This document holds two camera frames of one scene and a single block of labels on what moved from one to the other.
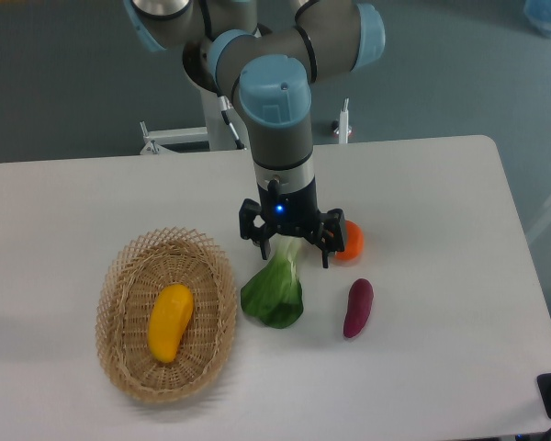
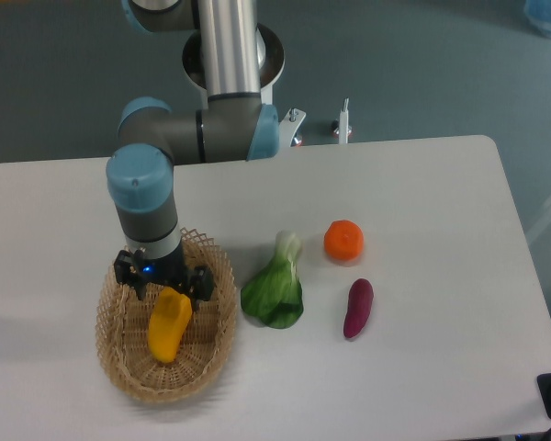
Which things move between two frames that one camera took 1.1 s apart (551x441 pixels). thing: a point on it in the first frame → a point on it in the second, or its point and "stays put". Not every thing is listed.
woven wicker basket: x=140 y=267 stays put
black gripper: x=291 y=211 → x=174 y=270
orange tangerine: x=354 y=243 stays put
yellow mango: x=167 y=320 stays put
